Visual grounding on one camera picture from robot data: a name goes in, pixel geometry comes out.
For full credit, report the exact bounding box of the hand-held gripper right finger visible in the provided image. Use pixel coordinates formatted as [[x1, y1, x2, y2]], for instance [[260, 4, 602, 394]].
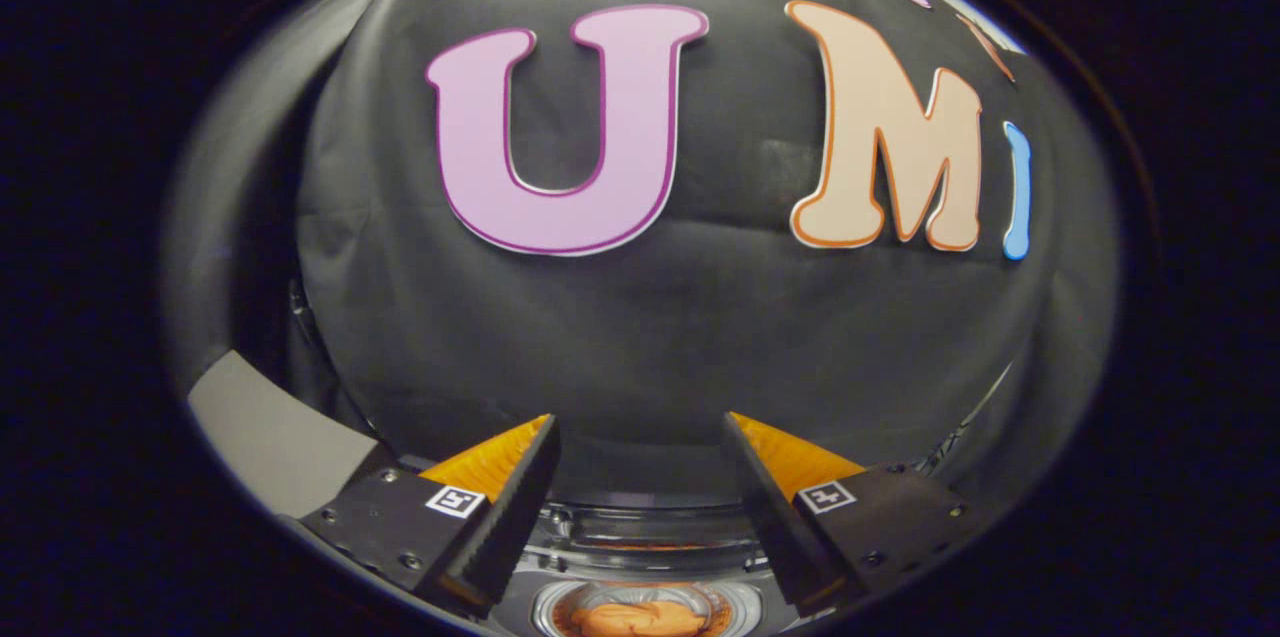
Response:
[[722, 411, 986, 618]]

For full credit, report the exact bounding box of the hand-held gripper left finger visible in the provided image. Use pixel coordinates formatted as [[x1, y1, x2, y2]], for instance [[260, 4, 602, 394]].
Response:
[[285, 414, 561, 618]]

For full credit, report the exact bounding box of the dark washing machine lid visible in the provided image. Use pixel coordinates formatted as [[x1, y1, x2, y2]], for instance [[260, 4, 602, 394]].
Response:
[[548, 437, 753, 510]]

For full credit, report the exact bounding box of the grey washing machine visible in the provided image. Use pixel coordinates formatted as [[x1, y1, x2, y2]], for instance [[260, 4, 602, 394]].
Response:
[[495, 492, 836, 637]]

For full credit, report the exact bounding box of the orange garment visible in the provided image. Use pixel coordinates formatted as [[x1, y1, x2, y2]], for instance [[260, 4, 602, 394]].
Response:
[[570, 600, 713, 637]]

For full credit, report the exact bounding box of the black backdrop cloth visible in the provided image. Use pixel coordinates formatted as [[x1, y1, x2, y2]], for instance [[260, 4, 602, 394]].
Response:
[[165, 0, 1116, 518]]

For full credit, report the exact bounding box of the dark cabinet with beige door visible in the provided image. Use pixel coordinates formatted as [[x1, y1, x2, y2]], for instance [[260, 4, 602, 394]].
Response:
[[187, 350, 396, 520]]

